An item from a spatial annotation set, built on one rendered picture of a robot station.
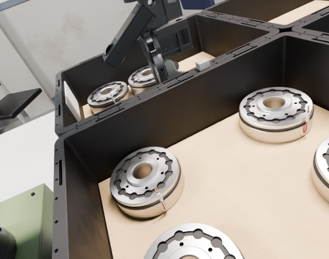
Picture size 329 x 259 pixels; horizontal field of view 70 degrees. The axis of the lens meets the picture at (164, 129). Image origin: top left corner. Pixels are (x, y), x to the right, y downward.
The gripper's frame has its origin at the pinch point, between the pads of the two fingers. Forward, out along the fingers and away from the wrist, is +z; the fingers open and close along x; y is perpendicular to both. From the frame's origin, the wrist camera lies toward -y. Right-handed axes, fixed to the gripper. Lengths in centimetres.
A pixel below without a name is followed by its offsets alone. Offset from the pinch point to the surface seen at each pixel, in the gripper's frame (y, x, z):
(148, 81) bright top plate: -1.6, 7.7, -0.8
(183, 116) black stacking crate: 0.0, -13.0, -2.4
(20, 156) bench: -48, 26, 15
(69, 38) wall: -46, 241, 25
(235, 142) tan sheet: 5.5, -18.7, 2.0
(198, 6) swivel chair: 78, 172, 28
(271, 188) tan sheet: 5.0, -28.1, 2.0
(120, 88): -8.4, 9.2, -1.2
